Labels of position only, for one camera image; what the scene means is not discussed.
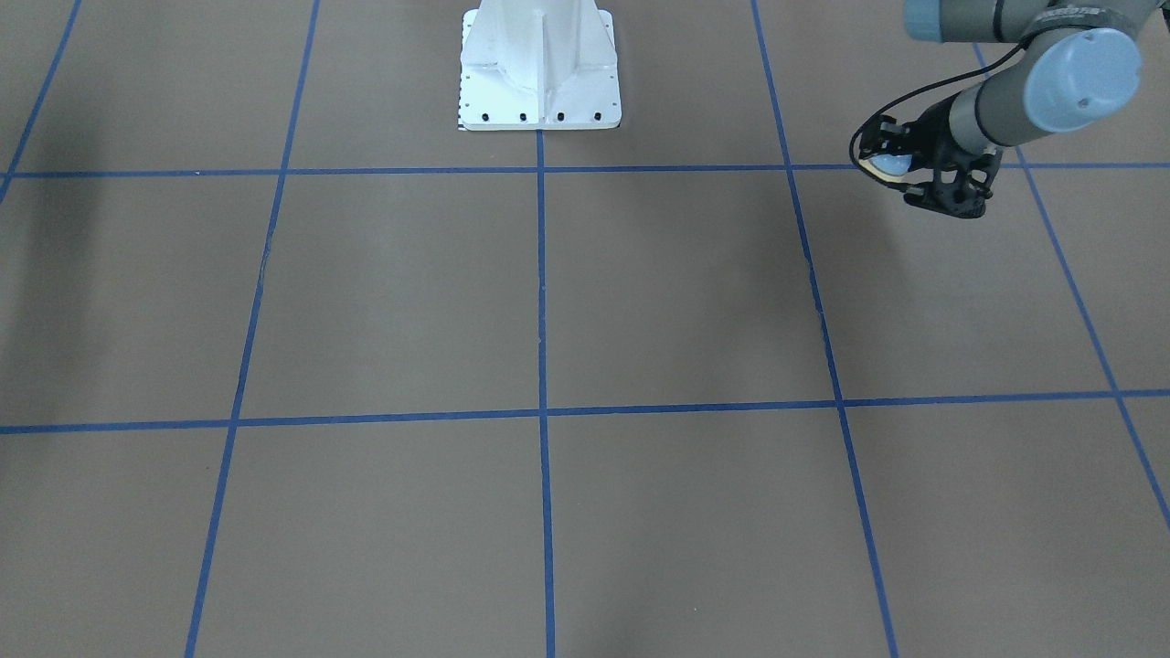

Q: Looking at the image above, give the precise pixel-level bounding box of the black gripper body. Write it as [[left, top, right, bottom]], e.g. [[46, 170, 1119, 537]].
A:
[[906, 101, 971, 174]]

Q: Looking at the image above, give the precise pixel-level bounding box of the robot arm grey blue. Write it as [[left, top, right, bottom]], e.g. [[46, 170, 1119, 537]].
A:
[[851, 1, 1166, 181]]

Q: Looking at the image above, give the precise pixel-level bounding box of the brown paper table cover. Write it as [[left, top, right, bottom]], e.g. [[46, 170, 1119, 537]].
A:
[[4, 1, 1166, 657]]

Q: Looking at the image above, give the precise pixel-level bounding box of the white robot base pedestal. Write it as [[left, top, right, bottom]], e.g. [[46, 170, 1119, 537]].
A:
[[457, 1, 622, 131]]

